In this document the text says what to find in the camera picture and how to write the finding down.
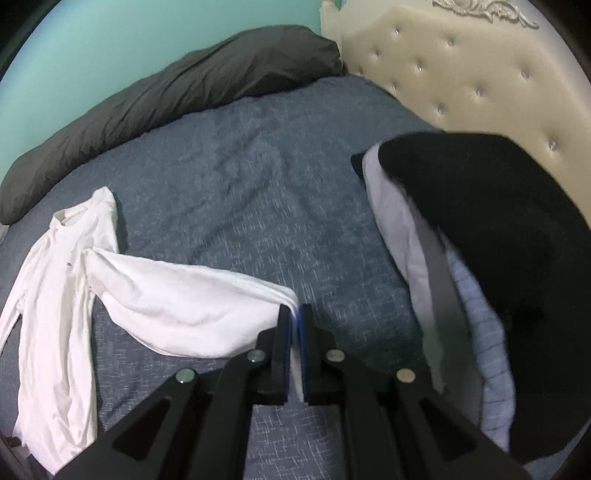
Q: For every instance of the dark grey long pillow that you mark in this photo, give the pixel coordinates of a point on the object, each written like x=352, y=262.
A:
x=161, y=92

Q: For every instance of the white long-sleeve shirt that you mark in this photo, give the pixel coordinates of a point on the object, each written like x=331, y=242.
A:
x=46, y=300

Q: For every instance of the blue striped shirt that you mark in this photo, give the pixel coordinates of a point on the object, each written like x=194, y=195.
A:
x=485, y=360

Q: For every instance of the blue speckled bed cover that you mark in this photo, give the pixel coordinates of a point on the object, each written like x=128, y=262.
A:
x=277, y=184

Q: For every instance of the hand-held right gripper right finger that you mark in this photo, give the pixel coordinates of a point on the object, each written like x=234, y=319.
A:
x=302, y=341

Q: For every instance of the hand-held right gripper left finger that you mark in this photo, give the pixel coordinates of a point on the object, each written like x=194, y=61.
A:
x=290, y=332

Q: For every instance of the cream tufted headboard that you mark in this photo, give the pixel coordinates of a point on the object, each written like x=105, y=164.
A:
x=438, y=69

